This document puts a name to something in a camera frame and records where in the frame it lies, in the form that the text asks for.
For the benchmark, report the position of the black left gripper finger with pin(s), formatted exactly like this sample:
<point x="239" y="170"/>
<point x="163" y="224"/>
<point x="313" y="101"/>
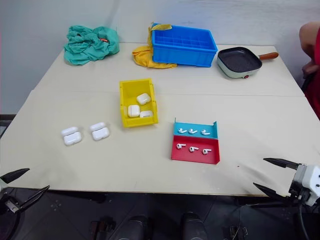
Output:
<point x="35" y="195"/>
<point x="15" y="175"/>

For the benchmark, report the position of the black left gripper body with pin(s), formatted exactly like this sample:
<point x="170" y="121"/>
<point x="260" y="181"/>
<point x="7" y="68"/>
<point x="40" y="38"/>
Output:
<point x="7" y="203"/>

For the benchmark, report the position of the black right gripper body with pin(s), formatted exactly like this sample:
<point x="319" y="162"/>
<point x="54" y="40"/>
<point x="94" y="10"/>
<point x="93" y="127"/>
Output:
<point x="297" y="186"/>

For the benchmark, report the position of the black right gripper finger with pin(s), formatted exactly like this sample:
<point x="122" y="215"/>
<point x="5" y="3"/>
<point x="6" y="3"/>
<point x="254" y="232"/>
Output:
<point x="282" y="163"/>
<point x="273" y="193"/>

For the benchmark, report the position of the white earbud case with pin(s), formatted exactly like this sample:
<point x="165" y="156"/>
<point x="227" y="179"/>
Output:
<point x="100" y="132"/>
<point x="72" y="137"/>
<point x="133" y="110"/>
<point x="146" y="114"/>
<point x="143" y="98"/>

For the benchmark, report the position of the yellow plastic bin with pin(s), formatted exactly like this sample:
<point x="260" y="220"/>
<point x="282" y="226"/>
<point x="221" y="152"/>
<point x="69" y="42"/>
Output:
<point x="130" y="92"/>

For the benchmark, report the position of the white wireless earbud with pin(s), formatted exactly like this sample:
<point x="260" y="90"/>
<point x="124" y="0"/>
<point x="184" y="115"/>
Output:
<point x="192" y="131"/>
<point x="181" y="130"/>
<point x="205" y="132"/>
<point x="205" y="151"/>
<point x="192" y="149"/>
<point x="179" y="146"/>

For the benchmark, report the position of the red small tray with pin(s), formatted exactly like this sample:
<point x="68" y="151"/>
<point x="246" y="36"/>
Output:
<point x="190" y="157"/>

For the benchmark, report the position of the blue small tray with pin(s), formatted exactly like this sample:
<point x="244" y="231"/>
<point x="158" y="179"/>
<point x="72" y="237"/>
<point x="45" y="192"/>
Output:
<point x="186" y="125"/>

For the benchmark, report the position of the person in red clothing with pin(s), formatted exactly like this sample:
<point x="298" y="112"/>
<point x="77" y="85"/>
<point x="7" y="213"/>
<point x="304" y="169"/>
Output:
<point x="315" y="62"/>

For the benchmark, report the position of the blue plastic crate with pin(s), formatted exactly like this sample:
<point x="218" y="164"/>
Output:
<point x="182" y="58"/>

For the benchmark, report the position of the crumpled green cloth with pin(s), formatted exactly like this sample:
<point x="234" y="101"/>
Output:
<point x="87" y="47"/>

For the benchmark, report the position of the crumpled yellow cloth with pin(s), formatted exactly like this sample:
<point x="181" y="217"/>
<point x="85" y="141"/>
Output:
<point x="141" y="56"/>

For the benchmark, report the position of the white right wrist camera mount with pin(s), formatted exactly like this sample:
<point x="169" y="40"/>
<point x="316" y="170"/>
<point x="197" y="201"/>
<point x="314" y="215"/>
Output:
<point x="313" y="181"/>

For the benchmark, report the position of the black frame beside table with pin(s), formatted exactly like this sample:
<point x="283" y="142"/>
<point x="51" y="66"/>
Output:
<point x="5" y="123"/>

